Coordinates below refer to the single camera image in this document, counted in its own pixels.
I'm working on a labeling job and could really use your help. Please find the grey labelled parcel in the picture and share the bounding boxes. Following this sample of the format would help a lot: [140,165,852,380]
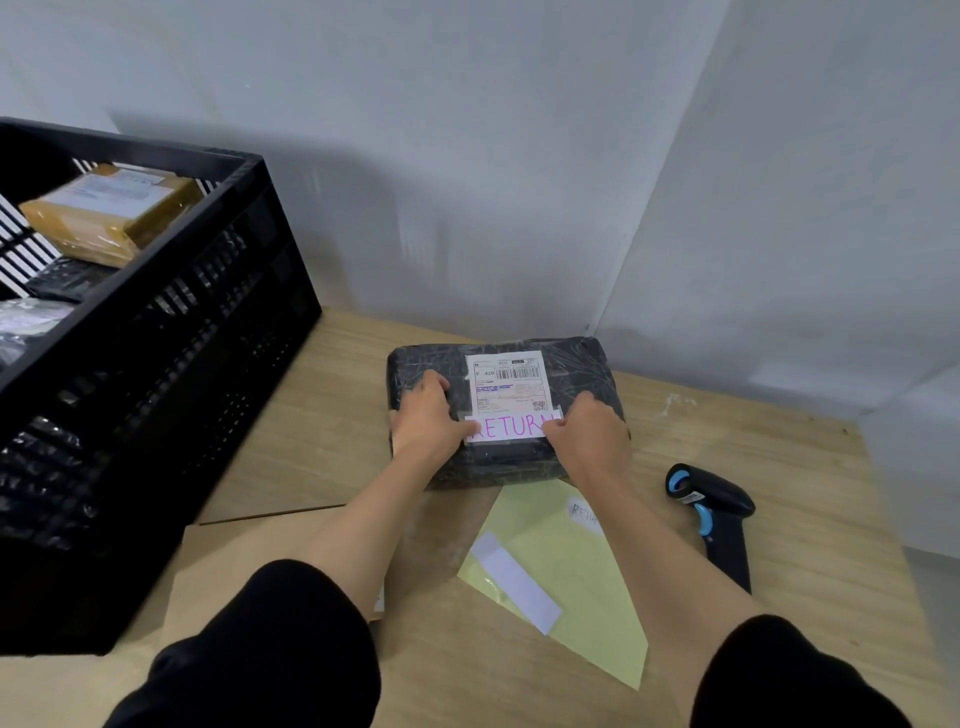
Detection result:
[23,257,119,305]

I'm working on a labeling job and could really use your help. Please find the person's right forearm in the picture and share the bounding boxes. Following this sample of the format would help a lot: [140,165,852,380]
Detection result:
[573,472,770,721]

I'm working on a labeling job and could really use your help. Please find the person's right hand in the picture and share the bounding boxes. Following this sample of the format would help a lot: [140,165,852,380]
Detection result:
[541,392,634,493]

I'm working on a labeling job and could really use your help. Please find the person's left hand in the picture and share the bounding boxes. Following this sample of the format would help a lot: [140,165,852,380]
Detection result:
[388,369,481,471]

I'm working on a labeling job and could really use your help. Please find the large black parcel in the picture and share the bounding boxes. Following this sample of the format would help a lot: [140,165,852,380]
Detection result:
[386,335,628,491]

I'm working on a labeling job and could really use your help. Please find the black parcels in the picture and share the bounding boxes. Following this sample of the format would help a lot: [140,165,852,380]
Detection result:
[0,298,76,370]

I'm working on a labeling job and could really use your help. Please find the cardboard box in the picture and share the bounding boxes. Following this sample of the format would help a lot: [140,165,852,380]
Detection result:
[161,503,388,648]

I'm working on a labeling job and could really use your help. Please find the person's left forearm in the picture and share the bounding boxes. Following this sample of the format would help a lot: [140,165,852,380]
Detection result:
[296,449,444,620]

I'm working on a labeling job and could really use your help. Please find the black plastic crate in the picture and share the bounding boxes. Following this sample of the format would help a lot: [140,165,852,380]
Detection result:
[0,117,324,658]

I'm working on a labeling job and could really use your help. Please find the black blue barcode scanner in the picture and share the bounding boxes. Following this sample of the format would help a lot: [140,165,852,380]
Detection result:
[665,463,757,597]

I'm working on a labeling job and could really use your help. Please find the small white return sticker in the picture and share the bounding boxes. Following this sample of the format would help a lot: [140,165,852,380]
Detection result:
[566,494,606,536]

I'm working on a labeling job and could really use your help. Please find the yellow sticker backing sheet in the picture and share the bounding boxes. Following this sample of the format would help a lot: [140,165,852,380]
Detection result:
[457,479,650,692]

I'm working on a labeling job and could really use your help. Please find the yellow taped parcel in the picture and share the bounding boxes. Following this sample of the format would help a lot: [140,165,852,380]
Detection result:
[18,164,205,270]

